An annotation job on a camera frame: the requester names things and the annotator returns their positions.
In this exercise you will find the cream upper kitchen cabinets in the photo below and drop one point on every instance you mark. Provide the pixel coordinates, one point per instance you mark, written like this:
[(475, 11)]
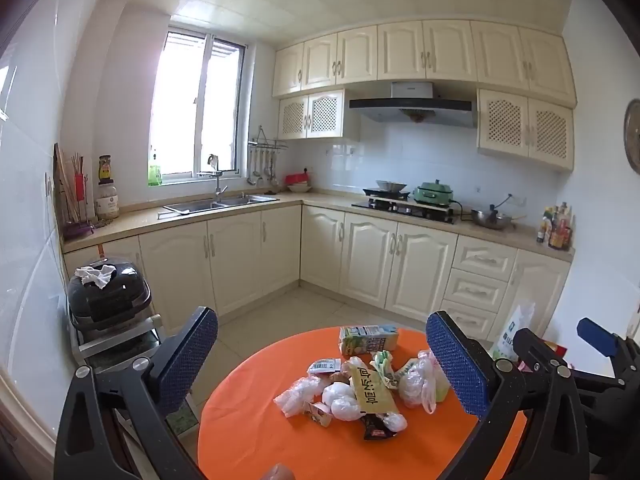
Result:
[(400, 50)]

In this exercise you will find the grey frying pan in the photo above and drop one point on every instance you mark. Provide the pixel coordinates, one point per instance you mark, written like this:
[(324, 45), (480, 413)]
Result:
[(391, 185)]

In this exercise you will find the metal stand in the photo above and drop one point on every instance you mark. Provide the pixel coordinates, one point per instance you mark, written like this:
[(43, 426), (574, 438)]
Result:
[(125, 342)]

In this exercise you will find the green dish soap bottle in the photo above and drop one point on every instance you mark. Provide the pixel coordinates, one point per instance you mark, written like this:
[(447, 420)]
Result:
[(155, 175)]

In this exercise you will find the purple drain tray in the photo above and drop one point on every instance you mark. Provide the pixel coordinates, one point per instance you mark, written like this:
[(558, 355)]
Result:
[(77, 231)]

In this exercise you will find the kitchen window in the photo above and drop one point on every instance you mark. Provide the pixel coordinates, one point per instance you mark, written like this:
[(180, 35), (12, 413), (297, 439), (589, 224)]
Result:
[(180, 110)]

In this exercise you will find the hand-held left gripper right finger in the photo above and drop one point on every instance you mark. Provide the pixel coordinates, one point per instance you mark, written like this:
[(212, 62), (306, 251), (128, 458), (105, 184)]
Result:
[(457, 365)]

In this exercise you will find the white rice bag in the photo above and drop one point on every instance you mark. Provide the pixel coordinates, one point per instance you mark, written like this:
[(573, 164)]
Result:
[(515, 325)]

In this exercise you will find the white bowl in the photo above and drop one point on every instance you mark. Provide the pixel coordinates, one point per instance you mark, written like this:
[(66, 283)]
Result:
[(300, 188)]

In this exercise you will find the green electric cooking pot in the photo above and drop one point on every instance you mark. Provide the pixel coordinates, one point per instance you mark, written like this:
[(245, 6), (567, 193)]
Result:
[(432, 193)]

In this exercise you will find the utensil rail with ladles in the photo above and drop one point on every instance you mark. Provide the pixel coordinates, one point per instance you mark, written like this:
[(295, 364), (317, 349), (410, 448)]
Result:
[(260, 152)]

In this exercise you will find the black range hood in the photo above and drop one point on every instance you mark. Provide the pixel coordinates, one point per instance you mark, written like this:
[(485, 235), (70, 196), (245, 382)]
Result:
[(415, 107)]

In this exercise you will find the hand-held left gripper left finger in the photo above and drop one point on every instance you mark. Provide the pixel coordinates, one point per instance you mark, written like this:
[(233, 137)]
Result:
[(192, 355)]

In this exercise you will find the steel double sink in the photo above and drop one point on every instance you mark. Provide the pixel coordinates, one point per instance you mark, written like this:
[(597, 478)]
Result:
[(200, 206)]

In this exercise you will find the black gas stove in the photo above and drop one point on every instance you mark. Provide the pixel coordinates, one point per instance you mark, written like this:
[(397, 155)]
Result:
[(400, 207)]

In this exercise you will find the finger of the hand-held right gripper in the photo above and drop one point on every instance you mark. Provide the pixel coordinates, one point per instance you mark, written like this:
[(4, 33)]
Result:
[(595, 335), (535, 350)]

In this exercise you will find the brown food lump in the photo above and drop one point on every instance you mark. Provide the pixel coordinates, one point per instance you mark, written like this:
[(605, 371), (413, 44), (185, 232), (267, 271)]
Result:
[(340, 377)]

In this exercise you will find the round wall clock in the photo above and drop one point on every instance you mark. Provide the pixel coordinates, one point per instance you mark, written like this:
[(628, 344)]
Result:
[(634, 135)]

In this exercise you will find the cream drawer front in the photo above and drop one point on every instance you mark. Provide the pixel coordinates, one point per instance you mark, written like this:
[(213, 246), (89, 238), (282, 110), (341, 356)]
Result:
[(485, 259), (467, 319), (475, 290)]

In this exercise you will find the white crumpled cloth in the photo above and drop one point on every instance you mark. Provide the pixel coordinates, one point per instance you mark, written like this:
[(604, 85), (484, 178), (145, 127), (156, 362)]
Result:
[(97, 275)]

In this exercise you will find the white plastic bag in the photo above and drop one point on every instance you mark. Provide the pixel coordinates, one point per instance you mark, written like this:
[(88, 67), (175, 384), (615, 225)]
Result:
[(340, 402), (395, 422), (297, 395)]

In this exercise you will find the clear plastic bag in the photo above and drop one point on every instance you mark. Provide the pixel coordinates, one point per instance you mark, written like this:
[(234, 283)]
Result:
[(415, 385)]

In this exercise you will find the chopsticks in red holder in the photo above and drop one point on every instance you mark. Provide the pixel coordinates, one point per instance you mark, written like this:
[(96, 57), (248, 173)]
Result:
[(80, 190)]

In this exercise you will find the wooden cutting board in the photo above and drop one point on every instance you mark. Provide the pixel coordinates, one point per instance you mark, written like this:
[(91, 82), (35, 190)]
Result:
[(61, 185)]

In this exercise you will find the cream kitchen cabinets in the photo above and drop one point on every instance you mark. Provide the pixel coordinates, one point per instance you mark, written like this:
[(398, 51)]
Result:
[(240, 260), (400, 50)]

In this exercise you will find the dark bottle yellow label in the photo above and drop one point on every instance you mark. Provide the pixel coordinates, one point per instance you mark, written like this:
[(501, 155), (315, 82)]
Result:
[(105, 170)]

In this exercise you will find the orange round table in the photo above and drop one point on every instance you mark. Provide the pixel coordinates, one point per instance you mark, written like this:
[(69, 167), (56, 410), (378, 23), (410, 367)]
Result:
[(260, 450)]

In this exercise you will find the black round cooker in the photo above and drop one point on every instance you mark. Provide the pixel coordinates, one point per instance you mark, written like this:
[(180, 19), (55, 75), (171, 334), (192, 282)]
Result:
[(110, 300)]

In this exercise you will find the glass jar white label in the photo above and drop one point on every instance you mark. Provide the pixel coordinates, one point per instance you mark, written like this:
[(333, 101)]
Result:
[(107, 202)]

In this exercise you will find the small orange white wrapper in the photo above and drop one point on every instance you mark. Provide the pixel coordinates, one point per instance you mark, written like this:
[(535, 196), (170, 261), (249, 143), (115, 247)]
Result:
[(317, 415)]

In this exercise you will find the red kitchen container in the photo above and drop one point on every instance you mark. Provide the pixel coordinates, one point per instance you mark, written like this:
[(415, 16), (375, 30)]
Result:
[(297, 178)]

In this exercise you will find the person's left hand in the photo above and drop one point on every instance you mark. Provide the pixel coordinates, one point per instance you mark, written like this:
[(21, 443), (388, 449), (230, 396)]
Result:
[(279, 472)]

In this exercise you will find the cluster of condiment bottles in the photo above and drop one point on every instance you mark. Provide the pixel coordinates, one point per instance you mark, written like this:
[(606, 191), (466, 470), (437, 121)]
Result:
[(557, 232)]

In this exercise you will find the green striped wrapper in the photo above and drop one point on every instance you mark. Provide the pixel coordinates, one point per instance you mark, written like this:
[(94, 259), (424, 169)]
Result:
[(382, 362)]

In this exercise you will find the steel faucet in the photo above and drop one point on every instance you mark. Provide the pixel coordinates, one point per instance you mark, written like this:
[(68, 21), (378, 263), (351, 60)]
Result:
[(218, 185)]

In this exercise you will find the steel wok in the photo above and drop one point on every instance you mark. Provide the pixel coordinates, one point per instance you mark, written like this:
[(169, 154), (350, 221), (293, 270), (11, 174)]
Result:
[(492, 219)]

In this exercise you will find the green white drink carton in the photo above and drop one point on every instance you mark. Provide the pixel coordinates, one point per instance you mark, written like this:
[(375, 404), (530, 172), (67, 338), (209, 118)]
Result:
[(370, 341)]

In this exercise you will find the white wall socket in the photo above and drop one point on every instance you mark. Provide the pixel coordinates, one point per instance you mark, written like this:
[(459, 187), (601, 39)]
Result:
[(520, 201), (49, 184)]

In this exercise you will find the cream lower kitchen cabinets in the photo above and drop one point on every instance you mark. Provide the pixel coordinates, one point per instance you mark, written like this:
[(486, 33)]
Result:
[(240, 260)]

